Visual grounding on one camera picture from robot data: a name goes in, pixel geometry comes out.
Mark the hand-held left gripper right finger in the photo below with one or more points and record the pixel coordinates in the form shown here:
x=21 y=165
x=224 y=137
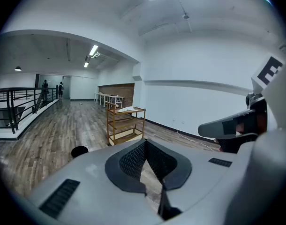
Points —
x=199 y=172

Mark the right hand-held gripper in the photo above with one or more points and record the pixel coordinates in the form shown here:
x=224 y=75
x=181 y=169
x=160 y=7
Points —
x=281 y=97

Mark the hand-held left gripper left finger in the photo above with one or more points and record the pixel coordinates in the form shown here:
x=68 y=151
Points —
x=91 y=172

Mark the white slipper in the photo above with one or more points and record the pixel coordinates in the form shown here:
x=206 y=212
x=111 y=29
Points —
x=122 y=110
x=132 y=108

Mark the black round bin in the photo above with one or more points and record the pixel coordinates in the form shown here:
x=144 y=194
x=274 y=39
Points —
x=79 y=152

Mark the wooden trolley cart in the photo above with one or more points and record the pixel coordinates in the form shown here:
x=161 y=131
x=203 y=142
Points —
x=124 y=123

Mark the white table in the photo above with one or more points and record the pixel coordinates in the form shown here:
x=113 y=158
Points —
x=115 y=98
x=98 y=94
x=105 y=95

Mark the black metal railing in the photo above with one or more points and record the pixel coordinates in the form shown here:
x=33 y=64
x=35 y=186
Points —
x=14 y=102

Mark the long ceiling light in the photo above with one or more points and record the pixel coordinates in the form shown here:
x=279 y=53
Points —
x=86 y=64
x=93 y=50

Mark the white ceiling fixture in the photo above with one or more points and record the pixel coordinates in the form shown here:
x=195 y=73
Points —
x=96 y=54

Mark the ceiling sprinkler head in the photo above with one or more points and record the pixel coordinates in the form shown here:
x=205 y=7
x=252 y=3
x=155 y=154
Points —
x=185 y=16

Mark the black pendant lamp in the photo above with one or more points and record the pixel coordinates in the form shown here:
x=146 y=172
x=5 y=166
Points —
x=18 y=68

